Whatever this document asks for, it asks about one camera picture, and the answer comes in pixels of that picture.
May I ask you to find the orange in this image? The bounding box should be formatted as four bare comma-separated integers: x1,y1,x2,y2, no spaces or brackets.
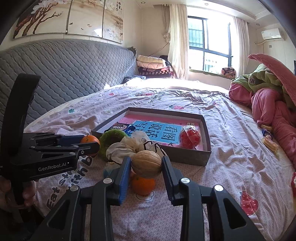
80,135,100,157
131,175,156,196

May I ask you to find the green fuzzy ring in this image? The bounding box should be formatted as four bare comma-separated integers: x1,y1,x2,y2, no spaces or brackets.
99,128,129,161

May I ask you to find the blue snack packet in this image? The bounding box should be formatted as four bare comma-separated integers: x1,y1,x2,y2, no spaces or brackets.
109,122,136,136

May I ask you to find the white cloth drawstring pouch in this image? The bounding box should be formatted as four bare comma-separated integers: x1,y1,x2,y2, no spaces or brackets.
106,131,167,165

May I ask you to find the walnut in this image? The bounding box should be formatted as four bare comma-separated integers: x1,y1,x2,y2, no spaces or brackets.
132,150,162,179

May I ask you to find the red ball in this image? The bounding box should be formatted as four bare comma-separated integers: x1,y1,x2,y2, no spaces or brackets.
179,125,201,150

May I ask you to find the person's left hand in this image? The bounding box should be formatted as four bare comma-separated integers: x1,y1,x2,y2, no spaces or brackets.
1,177,36,210

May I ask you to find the shallow dark cardboard box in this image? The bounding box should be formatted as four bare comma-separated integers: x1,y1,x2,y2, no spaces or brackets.
91,107,211,167

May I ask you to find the pink patterned bed sheet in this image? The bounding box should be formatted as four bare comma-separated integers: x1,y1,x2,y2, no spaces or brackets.
25,79,295,240

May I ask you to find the grey quilted headboard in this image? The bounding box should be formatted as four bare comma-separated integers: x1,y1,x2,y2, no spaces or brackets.
1,39,137,125

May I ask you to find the dark pillow by headboard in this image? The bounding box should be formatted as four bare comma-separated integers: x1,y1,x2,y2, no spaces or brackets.
121,75,146,84

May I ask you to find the pink and blue book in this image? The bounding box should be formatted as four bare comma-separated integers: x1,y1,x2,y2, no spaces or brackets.
118,113,200,148

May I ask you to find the yellow wafer snack pack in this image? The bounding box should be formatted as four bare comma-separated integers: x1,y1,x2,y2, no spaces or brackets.
261,135,278,153

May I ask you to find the small blue candy wrapper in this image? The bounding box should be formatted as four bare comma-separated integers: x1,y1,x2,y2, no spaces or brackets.
262,128,273,140

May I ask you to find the stack of folded blankets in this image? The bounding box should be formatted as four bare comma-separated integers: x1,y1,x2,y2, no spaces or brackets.
137,55,177,78

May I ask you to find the pink crumpled quilt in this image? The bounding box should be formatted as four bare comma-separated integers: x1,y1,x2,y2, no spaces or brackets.
229,53,296,167

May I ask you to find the green blanket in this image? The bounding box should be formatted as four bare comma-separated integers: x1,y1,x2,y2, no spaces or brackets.
229,64,295,109

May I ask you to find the patterned cushion on sill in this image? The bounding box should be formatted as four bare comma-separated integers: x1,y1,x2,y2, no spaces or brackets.
221,67,236,79

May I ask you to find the cream left curtain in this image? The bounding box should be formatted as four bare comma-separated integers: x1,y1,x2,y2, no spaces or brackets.
162,4,189,79

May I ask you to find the white air conditioner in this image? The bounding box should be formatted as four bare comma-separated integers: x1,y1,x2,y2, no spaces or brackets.
261,28,283,41

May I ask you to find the sheer right curtain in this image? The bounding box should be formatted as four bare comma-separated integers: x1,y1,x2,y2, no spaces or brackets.
233,16,250,76

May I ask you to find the floral wall painting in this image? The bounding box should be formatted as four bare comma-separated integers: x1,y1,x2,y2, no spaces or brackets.
13,0,124,44

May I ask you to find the window with dark frame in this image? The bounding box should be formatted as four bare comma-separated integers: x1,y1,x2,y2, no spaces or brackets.
188,16,233,74

